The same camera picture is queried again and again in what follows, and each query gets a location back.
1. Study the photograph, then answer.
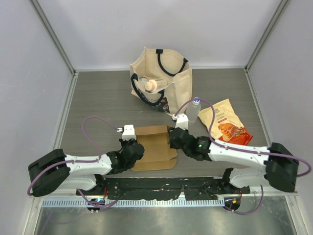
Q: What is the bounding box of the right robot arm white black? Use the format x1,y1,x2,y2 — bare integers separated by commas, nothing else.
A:
169,128,299,193

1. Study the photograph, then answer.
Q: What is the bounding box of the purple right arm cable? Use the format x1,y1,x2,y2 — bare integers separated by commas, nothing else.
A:
174,98,313,177

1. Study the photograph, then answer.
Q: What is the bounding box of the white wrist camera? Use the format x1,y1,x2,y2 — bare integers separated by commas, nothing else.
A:
117,125,136,141
172,113,189,130

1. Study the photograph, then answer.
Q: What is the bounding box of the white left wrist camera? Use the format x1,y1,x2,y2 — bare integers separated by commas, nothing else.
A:
117,125,136,141

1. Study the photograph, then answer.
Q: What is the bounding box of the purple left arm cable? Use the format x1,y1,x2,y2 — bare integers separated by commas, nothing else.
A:
26,116,120,196

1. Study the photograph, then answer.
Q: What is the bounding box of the peach capped bottle in bag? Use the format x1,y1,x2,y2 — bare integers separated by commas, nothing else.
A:
145,78,168,92

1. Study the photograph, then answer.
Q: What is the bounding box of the cassava chips snack bag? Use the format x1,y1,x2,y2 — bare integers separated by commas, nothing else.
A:
198,99,253,145

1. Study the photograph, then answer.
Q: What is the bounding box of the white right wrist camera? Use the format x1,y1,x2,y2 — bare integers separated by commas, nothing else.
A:
172,113,189,130

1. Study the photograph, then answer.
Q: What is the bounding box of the clear plastic water bottle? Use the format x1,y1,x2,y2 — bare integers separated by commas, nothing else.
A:
186,97,201,123

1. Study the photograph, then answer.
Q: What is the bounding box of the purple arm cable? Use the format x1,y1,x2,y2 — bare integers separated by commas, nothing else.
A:
174,98,313,177
26,116,120,196

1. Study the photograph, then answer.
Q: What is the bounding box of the white item in bag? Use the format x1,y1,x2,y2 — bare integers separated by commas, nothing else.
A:
139,77,149,83

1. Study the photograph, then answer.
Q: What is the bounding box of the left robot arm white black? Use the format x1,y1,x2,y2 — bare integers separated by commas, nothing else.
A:
27,139,144,197

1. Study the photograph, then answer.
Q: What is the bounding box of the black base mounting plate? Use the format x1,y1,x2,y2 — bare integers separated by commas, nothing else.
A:
82,176,250,201

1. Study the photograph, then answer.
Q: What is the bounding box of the brown cardboard box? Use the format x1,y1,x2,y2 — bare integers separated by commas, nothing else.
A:
132,125,178,171

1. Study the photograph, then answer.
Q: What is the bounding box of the beige canvas tote bag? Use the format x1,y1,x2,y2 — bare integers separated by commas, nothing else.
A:
130,48,193,116

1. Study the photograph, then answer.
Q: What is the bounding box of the white slotted cable duct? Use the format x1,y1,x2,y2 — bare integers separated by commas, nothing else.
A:
41,197,224,208

